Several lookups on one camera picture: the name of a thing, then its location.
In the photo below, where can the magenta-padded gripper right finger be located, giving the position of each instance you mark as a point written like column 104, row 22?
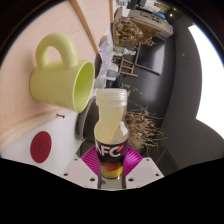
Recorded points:
column 146, row 171

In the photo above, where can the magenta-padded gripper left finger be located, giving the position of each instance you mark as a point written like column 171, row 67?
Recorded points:
column 77, row 171

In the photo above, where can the clear plastic drink bottle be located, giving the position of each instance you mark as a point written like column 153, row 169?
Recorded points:
column 111, row 133

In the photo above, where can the flat round red coaster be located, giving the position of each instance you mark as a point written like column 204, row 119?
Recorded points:
column 40, row 147

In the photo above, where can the grey round plant saucer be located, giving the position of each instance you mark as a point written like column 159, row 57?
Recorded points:
column 80, row 123

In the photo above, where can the yellow-green ceramic mug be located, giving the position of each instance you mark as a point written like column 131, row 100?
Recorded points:
column 56, row 85

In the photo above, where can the wooden easel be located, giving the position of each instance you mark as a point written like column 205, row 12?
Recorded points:
column 126, row 66

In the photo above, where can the long ceiling light strip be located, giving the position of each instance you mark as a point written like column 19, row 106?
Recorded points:
column 208, row 83

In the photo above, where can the light wooden board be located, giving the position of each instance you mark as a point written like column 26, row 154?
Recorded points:
column 20, row 66

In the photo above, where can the grey printed paper sheets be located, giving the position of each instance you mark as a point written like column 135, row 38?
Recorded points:
column 106, row 55

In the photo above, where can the white cabinet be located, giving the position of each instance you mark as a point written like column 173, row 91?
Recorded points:
column 150, row 21

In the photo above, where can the black wall screen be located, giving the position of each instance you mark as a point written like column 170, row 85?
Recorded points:
column 150, row 56

